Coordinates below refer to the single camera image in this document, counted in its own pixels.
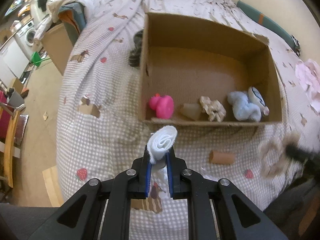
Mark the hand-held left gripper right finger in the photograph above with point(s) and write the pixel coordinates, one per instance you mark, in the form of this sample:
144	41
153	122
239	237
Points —
170	180

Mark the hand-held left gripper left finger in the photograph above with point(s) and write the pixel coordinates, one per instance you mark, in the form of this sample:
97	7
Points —
147	180

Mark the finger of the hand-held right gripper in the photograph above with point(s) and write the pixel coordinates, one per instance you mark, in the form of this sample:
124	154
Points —
297	152

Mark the beige scrunchie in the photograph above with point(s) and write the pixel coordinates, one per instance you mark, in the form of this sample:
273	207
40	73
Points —
271	153
213	108

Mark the white cloth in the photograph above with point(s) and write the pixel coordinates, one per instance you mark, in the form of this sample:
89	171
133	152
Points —
42	31
162	140

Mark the blue and white plush toy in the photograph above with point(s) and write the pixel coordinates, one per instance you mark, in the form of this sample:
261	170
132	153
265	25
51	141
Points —
257	97

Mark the light blue fluffy plush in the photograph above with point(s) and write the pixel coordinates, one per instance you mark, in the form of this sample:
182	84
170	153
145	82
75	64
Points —
243	106

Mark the clear plastic toy packet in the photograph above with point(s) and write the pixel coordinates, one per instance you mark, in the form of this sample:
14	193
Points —
191	110

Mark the pink plush toy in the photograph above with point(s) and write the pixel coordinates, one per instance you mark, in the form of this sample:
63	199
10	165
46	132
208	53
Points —
163	106

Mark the cardboard box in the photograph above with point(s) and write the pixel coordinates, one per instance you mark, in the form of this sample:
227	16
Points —
200	62

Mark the brown cardboard tube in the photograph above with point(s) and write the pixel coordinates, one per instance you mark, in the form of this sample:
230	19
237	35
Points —
222	158

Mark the pink cloth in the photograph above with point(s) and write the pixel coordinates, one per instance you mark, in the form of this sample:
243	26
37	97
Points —
308	80

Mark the checked printed bed blanket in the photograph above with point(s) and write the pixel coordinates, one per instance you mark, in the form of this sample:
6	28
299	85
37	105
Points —
105	120

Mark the black and white checked item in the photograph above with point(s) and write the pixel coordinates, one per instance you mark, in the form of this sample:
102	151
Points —
296	46

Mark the paper scrap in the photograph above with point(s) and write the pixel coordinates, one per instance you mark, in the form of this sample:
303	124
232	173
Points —
45	116

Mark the dark striped cloth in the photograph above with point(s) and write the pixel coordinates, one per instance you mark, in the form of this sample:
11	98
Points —
137	48

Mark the teal cushion with orange stripe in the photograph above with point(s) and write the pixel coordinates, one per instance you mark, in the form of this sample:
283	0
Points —
267	21

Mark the silver foil tray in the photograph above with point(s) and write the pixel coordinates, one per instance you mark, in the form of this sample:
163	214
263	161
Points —
22	130

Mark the yellow wooden chair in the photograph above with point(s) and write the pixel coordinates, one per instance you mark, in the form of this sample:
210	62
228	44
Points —
11	140

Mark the grey bin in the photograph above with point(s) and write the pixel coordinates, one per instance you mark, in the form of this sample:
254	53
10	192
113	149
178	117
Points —
16	98

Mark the light wooden cabinet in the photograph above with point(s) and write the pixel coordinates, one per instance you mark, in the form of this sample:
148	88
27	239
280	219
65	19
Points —
58	48

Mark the green dustpan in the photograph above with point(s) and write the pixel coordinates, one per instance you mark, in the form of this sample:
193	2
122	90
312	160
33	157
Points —
37	58

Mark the teal and orange cloth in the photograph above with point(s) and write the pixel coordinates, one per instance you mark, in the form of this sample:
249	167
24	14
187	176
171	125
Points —
75	17

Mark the white cloth on cabinet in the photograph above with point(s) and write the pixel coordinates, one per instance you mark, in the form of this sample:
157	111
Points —
42	31

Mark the white kitchen cabinet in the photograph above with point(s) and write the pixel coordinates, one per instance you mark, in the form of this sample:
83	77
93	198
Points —
12	57

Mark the white washing machine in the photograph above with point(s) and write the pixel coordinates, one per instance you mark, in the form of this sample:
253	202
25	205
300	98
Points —
26	33

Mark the beige cloth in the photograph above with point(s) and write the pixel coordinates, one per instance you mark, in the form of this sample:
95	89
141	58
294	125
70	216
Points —
62	7

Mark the black hanging garment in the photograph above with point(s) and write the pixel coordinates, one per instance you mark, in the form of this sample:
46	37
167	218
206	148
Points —
42	1

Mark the cluttered wall shelf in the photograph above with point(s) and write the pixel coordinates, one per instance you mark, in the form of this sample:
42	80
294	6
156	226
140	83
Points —
20	2

